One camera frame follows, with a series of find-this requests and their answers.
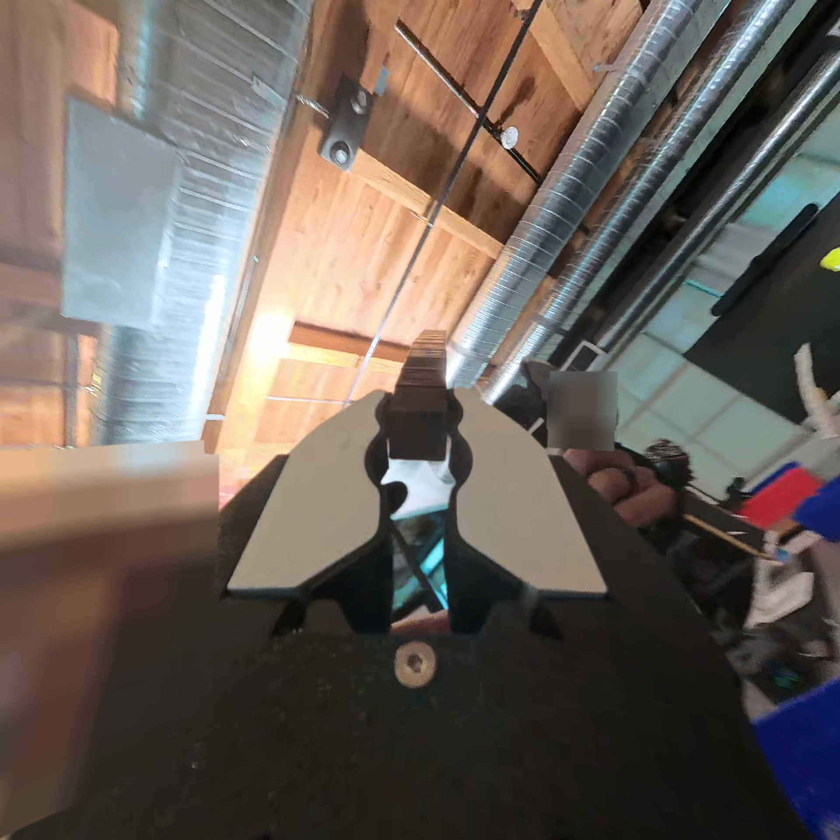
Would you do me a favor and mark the black long rectangular bar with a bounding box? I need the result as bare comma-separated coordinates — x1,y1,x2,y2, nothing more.
386,328,455,460

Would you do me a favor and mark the metal ceiling bracket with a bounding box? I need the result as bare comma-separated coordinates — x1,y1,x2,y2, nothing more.
318,73,376,173

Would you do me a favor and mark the black ceiling rail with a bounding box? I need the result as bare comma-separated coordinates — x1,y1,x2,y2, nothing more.
341,0,546,403

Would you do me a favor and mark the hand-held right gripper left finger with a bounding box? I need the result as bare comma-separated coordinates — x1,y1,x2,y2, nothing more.
226,390,395,634

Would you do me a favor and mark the black ceiling conduit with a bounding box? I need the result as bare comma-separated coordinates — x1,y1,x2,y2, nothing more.
394,20,546,186

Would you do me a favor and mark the wooden pencil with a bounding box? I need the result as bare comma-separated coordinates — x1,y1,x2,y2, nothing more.
682,514,782,562

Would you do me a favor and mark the large silver duct with box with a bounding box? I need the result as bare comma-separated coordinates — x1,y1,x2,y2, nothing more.
60,0,312,448

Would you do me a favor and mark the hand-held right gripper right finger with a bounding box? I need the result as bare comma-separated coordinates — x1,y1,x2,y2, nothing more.
446,387,609,634

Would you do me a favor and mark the silver duct with vents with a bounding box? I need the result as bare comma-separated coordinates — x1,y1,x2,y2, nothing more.
564,39,840,375

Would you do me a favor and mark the wide silver air duct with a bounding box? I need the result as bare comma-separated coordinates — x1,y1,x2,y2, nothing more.
449,0,732,389

